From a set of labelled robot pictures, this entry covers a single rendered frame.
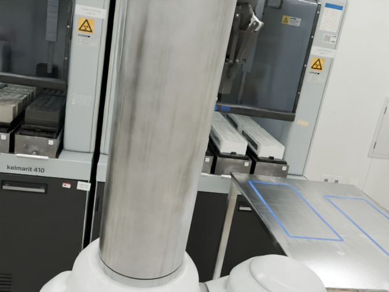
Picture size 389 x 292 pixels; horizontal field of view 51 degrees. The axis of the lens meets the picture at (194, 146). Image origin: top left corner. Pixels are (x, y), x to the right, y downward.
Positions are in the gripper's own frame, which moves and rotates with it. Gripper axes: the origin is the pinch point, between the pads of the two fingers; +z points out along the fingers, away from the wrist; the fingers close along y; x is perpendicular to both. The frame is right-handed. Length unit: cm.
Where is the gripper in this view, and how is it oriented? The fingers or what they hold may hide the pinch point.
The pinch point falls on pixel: (226, 78)
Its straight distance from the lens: 95.8
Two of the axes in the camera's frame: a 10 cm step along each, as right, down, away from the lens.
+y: 7.0, 3.2, -6.4
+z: -1.7, 9.4, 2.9
